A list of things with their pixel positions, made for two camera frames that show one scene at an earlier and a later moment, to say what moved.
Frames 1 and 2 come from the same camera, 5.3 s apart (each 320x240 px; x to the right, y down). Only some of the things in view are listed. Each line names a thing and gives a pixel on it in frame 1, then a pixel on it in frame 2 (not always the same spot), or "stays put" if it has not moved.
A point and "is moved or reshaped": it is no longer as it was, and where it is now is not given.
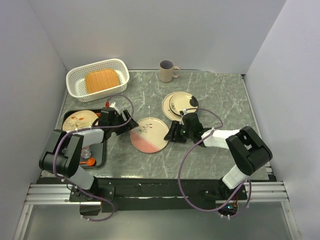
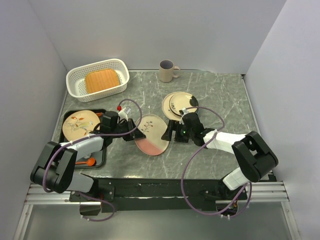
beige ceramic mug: x=167 y=70 stays put
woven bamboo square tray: x=98 y=80 stays put
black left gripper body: x=118 y=122 → x=121 y=128
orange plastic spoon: x=90 y=162 stays put
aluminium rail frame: x=274 y=192 stays put
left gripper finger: x=127 y=126 → x=138 y=134
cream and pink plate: x=149 y=136 is moved or reshaped
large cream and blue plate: x=166 y=107 stays put
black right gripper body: x=184 y=133 stays put
